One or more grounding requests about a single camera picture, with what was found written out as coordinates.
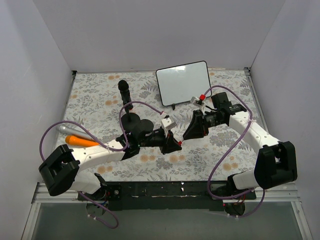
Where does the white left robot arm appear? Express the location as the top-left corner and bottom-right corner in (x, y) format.
(38, 117), (182, 200)

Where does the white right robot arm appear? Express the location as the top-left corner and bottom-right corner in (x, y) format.
(183, 92), (298, 199)

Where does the black whiteboard easel stand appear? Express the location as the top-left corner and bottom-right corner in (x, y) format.
(170, 97), (202, 110)

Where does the black framed whiteboard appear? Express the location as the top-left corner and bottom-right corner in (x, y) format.
(155, 60), (211, 107)

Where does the black round microphone stand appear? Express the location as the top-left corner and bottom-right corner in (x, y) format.
(121, 104), (141, 132)

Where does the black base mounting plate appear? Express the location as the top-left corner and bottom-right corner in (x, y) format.
(77, 181), (257, 211)

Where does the floral patterned table mat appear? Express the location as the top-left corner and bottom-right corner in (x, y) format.
(64, 72), (256, 181)

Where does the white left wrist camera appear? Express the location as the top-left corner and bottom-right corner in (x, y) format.
(161, 115), (177, 131)

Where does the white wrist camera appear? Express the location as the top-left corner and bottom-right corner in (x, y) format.
(161, 115), (177, 131)
(190, 94), (206, 114)

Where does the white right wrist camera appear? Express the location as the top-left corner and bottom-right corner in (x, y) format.
(190, 94), (206, 114)

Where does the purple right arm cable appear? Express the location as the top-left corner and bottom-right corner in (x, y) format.
(206, 85), (266, 218)

